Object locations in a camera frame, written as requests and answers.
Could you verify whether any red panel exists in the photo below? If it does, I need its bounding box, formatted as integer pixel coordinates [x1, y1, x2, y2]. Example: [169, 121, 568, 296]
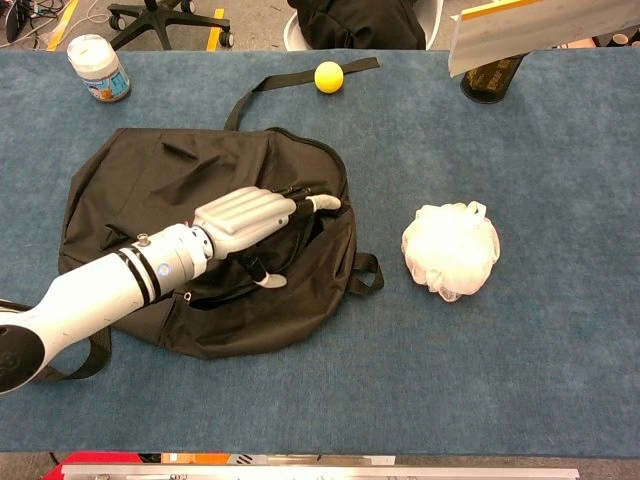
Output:
[52, 452, 144, 480]

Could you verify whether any yellow floor tape strip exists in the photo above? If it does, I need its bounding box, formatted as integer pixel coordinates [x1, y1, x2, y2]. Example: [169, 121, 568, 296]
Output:
[206, 8, 226, 52]
[46, 0, 80, 52]

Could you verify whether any yellow and white book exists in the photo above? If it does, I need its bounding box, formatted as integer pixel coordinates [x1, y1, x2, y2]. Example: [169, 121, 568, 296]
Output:
[448, 0, 640, 79]

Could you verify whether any black bag on chair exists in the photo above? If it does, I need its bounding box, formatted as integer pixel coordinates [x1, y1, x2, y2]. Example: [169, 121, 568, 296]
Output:
[287, 0, 427, 51]

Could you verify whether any white mesh bath loofah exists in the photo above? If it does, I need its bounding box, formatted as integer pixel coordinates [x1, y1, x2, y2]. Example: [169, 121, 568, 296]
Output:
[401, 200, 501, 303]

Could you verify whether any aluminium profile rail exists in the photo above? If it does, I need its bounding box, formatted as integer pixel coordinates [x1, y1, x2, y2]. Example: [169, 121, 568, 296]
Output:
[60, 463, 581, 480]

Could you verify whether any blue felt table cover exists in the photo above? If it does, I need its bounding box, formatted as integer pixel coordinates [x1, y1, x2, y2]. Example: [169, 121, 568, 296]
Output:
[0, 48, 640, 457]

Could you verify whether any black office chair base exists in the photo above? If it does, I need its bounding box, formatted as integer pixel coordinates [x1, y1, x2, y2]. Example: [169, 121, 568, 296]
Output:
[107, 0, 235, 51]

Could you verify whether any black fabric backpack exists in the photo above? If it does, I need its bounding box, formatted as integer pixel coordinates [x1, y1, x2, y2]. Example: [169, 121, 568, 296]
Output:
[29, 56, 385, 381]

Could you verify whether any yellow ball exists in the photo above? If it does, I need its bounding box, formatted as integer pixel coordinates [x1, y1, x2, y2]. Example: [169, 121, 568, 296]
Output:
[314, 61, 345, 94]

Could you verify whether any brown glass bottle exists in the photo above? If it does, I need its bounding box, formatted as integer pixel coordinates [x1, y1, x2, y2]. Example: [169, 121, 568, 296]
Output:
[459, 49, 529, 107]

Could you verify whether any white chair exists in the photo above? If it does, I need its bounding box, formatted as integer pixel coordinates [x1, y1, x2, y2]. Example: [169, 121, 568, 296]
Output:
[283, 0, 445, 52]

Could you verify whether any white jar with blue label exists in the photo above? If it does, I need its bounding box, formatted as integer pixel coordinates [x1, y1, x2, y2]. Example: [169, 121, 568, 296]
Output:
[66, 33, 132, 104]

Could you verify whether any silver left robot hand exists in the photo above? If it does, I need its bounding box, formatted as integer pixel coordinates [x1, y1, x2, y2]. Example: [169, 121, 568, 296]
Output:
[192, 185, 343, 290]

